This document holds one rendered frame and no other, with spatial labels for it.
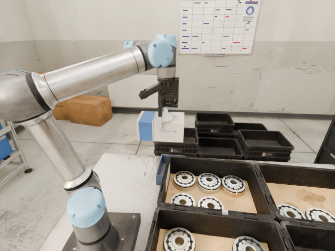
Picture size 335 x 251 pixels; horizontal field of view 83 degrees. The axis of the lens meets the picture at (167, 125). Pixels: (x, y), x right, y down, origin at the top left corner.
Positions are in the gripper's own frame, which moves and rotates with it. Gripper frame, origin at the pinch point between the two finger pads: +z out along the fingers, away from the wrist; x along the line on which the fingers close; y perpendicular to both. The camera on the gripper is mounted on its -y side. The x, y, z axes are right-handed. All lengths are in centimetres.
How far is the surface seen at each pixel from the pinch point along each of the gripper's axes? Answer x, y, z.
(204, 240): -34.3, 18.4, 27.7
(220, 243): -35, 24, 28
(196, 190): -11.9, 16.8, 27.6
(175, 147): 67, 4, 57
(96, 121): 202, -133, 101
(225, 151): 88, 54, 72
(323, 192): -8, 73, 27
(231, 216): -32.0, 26.4, 17.6
